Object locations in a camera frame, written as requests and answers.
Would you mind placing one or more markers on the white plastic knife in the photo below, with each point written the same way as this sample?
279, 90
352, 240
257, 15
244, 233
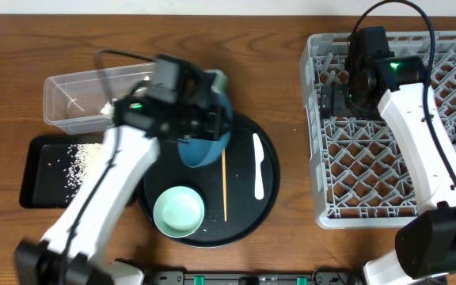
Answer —
259, 157

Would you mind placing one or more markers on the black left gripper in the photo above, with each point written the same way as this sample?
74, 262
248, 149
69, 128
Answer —
215, 119

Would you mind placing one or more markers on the pile of white rice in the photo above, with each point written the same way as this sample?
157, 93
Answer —
81, 162

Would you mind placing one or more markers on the black rail with green clips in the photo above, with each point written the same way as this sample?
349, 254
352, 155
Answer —
317, 277

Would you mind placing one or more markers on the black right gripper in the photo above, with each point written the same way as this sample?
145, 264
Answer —
340, 108

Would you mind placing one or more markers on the blue plate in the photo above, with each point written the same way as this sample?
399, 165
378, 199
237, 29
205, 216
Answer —
207, 144

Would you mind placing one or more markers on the round black tray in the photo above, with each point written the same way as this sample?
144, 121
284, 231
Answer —
244, 212

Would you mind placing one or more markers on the wooden chopstick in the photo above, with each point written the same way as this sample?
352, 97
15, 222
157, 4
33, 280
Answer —
224, 185

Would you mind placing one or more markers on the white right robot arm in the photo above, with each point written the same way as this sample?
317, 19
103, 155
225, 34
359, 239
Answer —
398, 91

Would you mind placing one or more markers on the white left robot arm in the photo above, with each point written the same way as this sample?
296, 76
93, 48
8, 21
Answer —
71, 251

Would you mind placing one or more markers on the mint green bowl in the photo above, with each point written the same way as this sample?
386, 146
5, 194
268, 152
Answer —
178, 212

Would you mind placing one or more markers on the clear plastic bin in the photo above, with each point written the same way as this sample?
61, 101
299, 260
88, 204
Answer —
72, 102

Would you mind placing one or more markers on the white paper napkin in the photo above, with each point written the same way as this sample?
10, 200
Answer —
107, 109

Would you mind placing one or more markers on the black rectangular tray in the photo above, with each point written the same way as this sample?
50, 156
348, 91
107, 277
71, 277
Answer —
40, 187

